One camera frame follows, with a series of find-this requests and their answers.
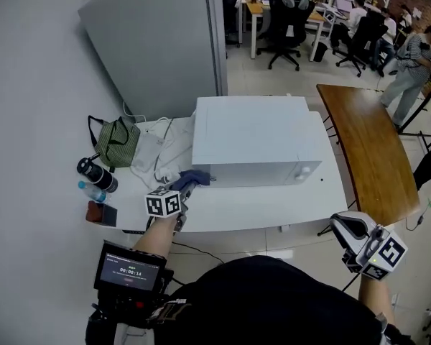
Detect red and black box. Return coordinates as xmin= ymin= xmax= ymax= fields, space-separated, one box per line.
xmin=86 ymin=200 xmax=118 ymax=227

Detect white power cable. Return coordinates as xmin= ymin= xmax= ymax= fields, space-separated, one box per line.
xmin=122 ymin=100 xmax=147 ymax=121

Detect striped fabric bag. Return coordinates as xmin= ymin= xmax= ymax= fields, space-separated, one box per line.
xmin=87 ymin=115 xmax=142 ymax=169

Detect blue cloth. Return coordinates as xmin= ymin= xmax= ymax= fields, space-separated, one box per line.
xmin=178 ymin=169 xmax=211 ymax=192

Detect black floor cable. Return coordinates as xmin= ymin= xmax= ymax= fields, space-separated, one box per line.
xmin=404 ymin=188 xmax=431 ymax=231

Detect black monitor mounting rig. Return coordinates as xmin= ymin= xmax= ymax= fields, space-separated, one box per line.
xmin=91 ymin=267 xmax=176 ymax=325

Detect brown wooden table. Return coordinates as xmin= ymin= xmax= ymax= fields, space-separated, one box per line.
xmin=315 ymin=83 xmax=421 ymax=228

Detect white microwave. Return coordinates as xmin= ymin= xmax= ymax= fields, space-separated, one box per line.
xmin=190 ymin=95 xmax=323 ymax=188

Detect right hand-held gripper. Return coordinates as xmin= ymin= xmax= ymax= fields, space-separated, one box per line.
xmin=329 ymin=211 xmax=409 ymax=282

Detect wooden-top white-frame desk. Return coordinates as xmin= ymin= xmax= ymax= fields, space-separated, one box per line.
xmin=245 ymin=0 xmax=328 ymax=63

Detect person's black shirt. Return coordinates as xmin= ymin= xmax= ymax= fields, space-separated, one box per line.
xmin=85 ymin=255 xmax=414 ymax=345

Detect black insulated bottle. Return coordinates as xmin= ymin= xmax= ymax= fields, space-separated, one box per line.
xmin=75 ymin=152 xmax=119 ymax=194

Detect black waste bin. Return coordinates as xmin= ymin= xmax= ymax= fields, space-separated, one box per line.
xmin=312 ymin=41 xmax=329 ymax=63

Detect clear plastic water bottle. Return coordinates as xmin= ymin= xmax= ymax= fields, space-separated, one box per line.
xmin=77 ymin=180 xmax=108 ymax=204

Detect whiteboard on black stand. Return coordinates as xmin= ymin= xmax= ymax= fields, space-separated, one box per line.
xmin=396 ymin=77 xmax=431 ymax=151

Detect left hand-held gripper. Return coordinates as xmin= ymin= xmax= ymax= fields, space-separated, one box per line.
xmin=144 ymin=181 xmax=199 ymax=234

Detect tall grey cabinet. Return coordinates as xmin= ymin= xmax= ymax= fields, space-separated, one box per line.
xmin=78 ymin=0 xmax=228 ymax=121

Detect person's right forearm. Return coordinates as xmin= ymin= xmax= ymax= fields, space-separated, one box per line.
xmin=358 ymin=273 xmax=397 ymax=320

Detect person's left forearm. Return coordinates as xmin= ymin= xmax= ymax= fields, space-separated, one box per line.
xmin=131 ymin=214 xmax=179 ymax=262

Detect small black monitor screen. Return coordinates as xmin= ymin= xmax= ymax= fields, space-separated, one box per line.
xmin=93 ymin=241 xmax=168 ymax=293

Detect tangled white cables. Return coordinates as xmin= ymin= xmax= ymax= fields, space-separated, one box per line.
xmin=129 ymin=116 xmax=195 ymax=190

